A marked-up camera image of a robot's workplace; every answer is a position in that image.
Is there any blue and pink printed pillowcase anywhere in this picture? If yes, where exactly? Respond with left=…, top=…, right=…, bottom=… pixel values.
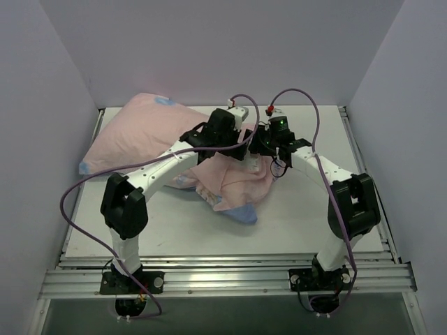
left=96, top=93, right=274, bottom=224

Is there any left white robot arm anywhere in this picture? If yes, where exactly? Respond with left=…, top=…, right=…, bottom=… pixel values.
left=100, top=107, right=253, bottom=292

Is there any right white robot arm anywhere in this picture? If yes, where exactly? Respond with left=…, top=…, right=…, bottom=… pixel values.
left=249, top=114, right=381, bottom=288

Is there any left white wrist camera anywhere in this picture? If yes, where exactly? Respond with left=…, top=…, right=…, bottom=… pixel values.
left=227, top=99, right=249, bottom=130

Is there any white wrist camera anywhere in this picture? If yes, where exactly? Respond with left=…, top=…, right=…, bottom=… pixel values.
left=227, top=99, right=249, bottom=130
left=265, top=105, right=286, bottom=120

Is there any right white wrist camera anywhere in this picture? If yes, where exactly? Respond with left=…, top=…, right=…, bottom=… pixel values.
left=265, top=105, right=286, bottom=120

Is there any right aluminium side rail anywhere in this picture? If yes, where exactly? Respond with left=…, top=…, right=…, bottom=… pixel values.
left=337, top=105, right=402, bottom=262

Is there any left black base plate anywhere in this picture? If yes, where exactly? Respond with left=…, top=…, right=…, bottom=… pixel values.
left=99, top=271, right=165, bottom=295

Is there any aluminium front rail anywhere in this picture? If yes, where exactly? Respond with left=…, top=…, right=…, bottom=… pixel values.
left=39, top=252, right=416, bottom=299

